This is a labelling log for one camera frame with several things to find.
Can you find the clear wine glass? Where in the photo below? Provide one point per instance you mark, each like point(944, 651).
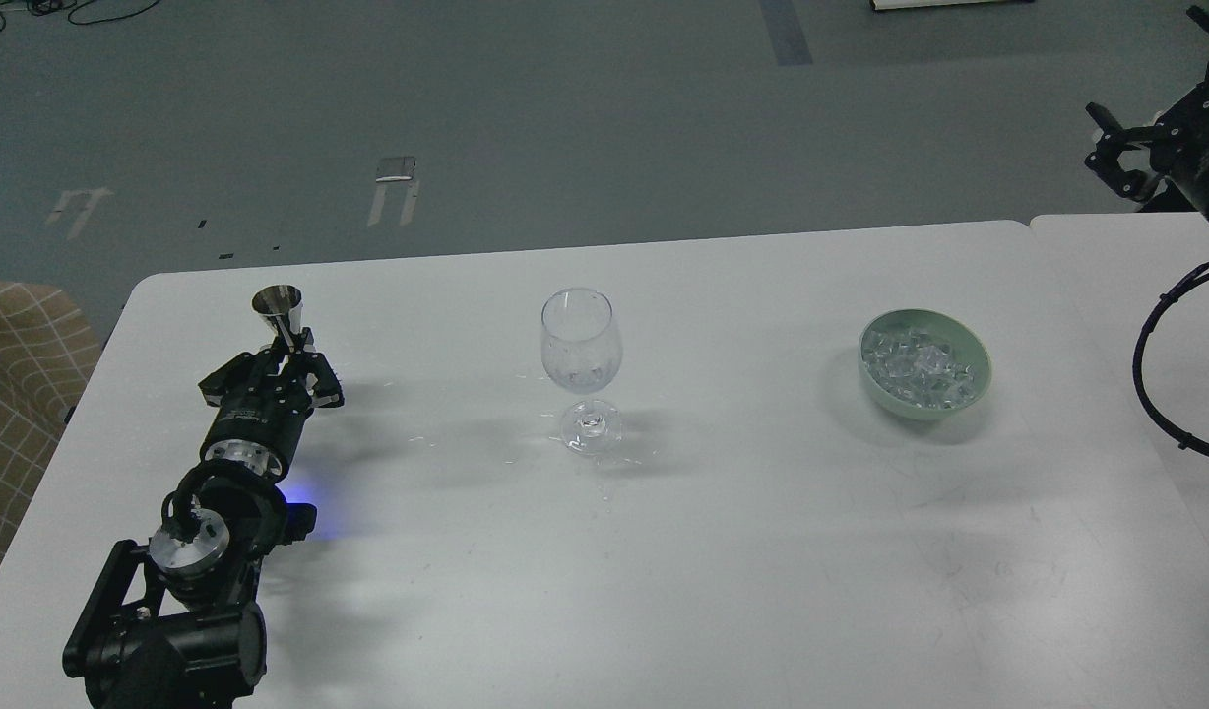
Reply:
point(581, 352)

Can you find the metal floor plate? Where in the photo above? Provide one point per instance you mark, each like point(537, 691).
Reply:
point(394, 169)

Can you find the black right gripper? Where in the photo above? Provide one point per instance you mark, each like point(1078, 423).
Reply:
point(1184, 160)

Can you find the steel cocktail jigger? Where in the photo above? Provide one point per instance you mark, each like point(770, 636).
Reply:
point(280, 308)

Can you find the green bowl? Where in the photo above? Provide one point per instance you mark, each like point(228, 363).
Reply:
point(967, 344)

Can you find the clear ice cubes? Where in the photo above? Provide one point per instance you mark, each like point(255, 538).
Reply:
point(918, 369)

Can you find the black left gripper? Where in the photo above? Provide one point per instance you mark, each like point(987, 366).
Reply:
point(259, 422)

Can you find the checkered brown cushion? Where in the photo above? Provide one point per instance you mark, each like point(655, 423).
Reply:
point(48, 353)

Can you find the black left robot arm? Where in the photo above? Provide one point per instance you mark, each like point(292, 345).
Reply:
point(174, 622)

